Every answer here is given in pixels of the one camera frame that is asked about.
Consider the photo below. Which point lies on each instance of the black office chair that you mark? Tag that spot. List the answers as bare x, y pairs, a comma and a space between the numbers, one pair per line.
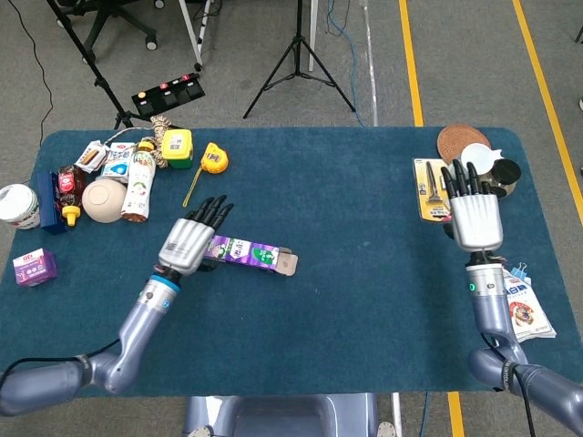
107, 13

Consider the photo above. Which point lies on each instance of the razor in yellow blister pack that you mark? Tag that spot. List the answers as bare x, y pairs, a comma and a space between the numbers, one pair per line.
428, 191

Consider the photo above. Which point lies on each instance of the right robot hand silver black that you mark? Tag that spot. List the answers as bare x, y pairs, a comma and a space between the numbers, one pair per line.
476, 223

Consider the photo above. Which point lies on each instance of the white printed pouch bag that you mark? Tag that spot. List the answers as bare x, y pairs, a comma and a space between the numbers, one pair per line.
530, 314

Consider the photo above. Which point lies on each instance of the beige bowl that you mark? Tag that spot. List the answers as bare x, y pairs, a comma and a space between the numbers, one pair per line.
104, 200

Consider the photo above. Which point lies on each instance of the yellow green lidded container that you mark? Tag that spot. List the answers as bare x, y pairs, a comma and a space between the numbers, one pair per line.
177, 148

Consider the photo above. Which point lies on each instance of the white plastic jar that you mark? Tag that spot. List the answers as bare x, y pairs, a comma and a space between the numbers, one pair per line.
18, 205

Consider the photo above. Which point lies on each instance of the blue binder clip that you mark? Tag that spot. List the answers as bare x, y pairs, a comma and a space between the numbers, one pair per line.
519, 272

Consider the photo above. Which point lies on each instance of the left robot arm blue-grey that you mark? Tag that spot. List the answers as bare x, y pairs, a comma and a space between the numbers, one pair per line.
136, 328

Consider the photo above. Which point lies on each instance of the blue white milk packet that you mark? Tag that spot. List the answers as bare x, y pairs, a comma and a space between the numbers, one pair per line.
117, 164

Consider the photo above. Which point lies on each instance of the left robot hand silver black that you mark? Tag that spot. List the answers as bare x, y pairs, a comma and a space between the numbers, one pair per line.
187, 246

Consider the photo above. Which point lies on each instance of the tea bottle white label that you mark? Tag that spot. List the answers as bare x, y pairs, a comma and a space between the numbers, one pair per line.
139, 186

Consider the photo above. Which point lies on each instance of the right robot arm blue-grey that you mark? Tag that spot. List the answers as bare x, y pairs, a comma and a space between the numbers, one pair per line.
489, 305

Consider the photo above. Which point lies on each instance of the brown woven coaster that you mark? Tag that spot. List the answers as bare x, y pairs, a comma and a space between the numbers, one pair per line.
457, 139

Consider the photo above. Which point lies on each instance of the pale blue cup white lid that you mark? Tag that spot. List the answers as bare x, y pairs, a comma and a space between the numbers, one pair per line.
480, 155

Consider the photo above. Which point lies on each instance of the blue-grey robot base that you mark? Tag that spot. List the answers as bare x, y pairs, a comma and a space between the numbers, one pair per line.
282, 416

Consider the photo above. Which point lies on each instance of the purple milk carton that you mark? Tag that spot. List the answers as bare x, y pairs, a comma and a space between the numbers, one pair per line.
250, 254

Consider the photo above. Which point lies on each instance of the black camera tripod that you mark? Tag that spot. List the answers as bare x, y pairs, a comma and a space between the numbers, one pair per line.
298, 45

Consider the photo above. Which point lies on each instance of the black slanted light stand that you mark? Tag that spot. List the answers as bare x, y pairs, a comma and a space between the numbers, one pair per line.
98, 82

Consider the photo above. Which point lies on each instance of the small hot dog snack packet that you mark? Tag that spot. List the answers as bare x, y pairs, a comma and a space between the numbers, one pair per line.
91, 157

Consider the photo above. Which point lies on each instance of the black foot pedal board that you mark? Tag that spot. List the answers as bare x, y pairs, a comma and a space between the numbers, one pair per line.
168, 95

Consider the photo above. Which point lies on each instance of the small purple cardboard box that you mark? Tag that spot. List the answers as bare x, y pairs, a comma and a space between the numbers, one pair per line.
34, 268

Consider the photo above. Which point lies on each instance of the white frame leg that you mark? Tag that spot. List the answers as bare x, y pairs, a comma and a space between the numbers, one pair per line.
193, 36

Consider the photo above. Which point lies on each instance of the dark sauce bottle yellow cap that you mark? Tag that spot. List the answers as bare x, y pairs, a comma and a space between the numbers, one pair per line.
68, 184

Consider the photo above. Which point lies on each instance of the yellow tape measure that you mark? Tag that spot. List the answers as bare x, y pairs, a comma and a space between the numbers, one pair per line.
214, 159

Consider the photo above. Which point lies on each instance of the glass jar black lid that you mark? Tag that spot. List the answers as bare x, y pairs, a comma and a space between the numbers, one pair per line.
506, 173

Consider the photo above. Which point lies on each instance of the blue felt table mat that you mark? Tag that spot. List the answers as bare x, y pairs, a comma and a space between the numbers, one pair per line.
341, 318

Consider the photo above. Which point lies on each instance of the dark blue flat box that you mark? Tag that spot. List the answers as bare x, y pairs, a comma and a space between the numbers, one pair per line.
47, 205

